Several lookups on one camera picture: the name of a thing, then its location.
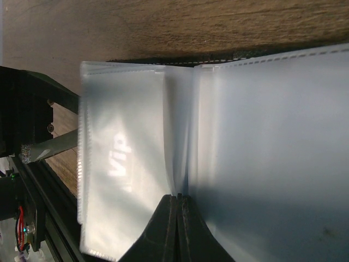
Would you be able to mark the black vip credit card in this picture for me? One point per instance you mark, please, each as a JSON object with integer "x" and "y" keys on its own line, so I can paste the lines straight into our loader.
{"x": 124, "y": 158}

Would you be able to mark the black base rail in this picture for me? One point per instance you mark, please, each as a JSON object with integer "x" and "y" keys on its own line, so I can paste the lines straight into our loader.
{"x": 33, "y": 193}

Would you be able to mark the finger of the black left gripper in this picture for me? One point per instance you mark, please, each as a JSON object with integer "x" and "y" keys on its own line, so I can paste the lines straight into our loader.
{"x": 27, "y": 115}

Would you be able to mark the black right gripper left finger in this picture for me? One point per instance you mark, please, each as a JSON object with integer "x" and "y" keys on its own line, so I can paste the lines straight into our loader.
{"x": 158, "y": 240}

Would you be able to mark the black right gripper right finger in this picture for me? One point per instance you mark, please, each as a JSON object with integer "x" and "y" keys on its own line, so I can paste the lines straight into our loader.
{"x": 195, "y": 241}

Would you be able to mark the black leather card holder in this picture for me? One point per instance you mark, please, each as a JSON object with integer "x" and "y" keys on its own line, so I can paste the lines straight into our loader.
{"x": 260, "y": 145}

